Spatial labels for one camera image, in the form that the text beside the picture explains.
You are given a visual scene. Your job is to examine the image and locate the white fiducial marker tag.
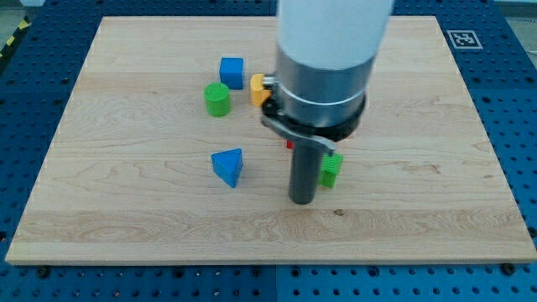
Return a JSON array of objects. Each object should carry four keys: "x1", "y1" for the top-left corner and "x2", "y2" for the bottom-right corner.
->
[{"x1": 446, "y1": 29, "x2": 482, "y2": 49}]

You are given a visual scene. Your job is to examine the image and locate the light wooden board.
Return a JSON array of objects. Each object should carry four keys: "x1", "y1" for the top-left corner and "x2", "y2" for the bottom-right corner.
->
[{"x1": 6, "y1": 17, "x2": 536, "y2": 266}]

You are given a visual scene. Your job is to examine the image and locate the green cylinder block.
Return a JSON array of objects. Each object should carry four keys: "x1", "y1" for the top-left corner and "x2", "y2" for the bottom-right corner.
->
[{"x1": 204, "y1": 82, "x2": 231, "y2": 117}]

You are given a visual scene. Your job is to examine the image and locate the black clamp ring with lever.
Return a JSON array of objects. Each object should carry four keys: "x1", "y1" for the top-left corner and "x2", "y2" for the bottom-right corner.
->
[{"x1": 260, "y1": 75, "x2": 367, "y2": 155}]

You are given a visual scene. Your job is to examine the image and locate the blue cube block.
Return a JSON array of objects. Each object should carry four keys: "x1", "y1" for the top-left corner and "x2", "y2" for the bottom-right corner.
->
[{"x1": 219, "y1": 57, "x2": 244, "y2": 90}]

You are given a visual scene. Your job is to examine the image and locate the green star block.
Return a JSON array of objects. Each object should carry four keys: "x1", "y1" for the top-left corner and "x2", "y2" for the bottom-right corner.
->
[{"x1": 318, "y1": 154, "x2": 344, "y2": 188}]

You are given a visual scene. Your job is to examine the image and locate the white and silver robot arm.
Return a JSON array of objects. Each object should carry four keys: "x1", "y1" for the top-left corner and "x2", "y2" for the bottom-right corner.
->
[{"x1": 261, "y1": 0, "x2": 394, "y2": 205}]

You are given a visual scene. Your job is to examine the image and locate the yellow block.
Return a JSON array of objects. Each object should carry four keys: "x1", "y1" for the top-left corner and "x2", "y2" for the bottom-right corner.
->
[{"x1": 250, "y1": 74, "x2": 272, "y2": 107}]

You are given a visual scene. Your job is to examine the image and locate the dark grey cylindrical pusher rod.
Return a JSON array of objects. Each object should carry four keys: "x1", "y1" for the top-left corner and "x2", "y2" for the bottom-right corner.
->
[{"x1": 289, "y1": 143, "x2": 324, "y2": 205}]

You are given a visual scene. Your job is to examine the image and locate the blue triangle block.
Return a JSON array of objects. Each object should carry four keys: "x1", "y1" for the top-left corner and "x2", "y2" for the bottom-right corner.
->
[{"x1": 211, "y1": 148, "x2": 243, "y2": 188}]

